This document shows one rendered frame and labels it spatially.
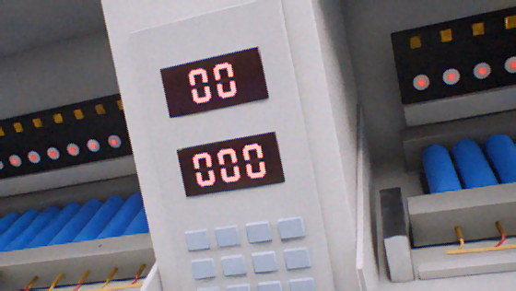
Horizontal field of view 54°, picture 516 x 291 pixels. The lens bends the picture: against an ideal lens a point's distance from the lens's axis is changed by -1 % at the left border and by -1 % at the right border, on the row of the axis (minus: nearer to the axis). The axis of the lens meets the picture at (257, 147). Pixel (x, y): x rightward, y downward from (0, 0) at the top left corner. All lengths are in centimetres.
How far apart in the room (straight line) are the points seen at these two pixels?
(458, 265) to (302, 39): 14
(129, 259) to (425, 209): 18
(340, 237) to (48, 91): 36
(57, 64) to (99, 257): 22
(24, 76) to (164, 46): 31
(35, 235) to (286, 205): 26
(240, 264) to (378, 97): 22
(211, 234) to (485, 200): 14
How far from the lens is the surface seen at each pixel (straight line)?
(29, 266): 38
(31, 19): 41
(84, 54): 49
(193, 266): 24
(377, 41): 42
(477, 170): 33
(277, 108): 21
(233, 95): 22
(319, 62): 22
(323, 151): 22
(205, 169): 23
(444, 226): 29
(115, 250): 34
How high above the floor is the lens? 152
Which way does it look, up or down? 4 degrees down
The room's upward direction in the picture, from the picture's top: 11 degrees counter-clockwise
